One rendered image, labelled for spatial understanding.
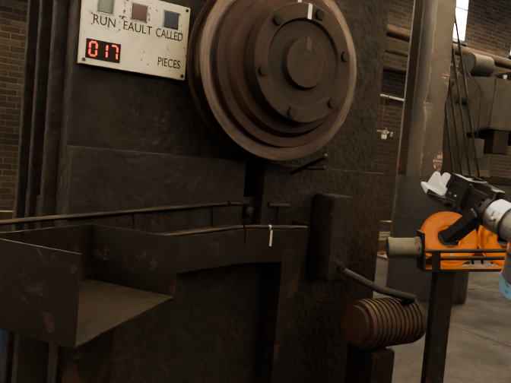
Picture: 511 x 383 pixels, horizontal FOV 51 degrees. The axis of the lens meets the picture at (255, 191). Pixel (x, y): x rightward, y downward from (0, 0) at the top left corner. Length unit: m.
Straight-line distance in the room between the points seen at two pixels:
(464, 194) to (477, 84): 8.12
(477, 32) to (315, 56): 10.92
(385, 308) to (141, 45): 0.91
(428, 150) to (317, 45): 4.32
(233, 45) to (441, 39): 4.58
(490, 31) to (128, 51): 11.46
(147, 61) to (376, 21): 0.78
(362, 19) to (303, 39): 0.49
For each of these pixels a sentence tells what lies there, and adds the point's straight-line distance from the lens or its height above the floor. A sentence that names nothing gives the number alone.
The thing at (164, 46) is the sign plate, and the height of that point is 1.13.
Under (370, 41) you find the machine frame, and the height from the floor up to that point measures 1.28.
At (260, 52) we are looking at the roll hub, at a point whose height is 1.12.
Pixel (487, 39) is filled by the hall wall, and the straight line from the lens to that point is 12.42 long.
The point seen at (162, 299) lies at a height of 0.61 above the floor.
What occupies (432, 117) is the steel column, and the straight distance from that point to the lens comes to 5.63.
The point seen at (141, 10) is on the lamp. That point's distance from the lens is 1.38.
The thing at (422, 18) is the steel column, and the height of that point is 2.48.
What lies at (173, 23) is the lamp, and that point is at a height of 1.19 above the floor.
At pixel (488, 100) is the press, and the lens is 9.20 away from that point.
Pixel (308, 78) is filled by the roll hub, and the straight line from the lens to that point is 1.32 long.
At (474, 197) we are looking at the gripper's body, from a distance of 1.32.
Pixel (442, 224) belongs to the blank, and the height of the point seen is 0.74.
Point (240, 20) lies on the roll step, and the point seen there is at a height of 1.19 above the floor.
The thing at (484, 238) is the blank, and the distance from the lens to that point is 1.63.
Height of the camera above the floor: 0.87
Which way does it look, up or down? 3 degrees down
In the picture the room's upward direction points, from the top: 5 degrees clockwise
